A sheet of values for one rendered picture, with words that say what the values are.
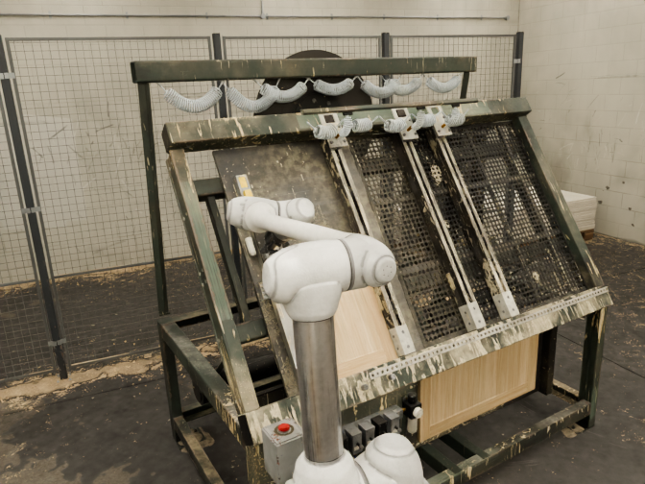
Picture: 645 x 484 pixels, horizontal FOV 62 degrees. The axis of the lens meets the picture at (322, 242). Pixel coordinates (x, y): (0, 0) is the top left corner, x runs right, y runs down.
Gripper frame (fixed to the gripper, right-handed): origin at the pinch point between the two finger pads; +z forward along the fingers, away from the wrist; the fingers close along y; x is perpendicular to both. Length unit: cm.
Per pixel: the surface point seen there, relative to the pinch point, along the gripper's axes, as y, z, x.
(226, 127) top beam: -58, 5, 2
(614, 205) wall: -25, 225, 582
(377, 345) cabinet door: 49, 14, 43
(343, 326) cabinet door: 36.6, 13.9, 29.6
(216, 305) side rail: 15.5, 10.5, -22.3
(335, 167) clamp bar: -35, 10, 51
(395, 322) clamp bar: 42, 8, 52
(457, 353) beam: 64, 11, 80
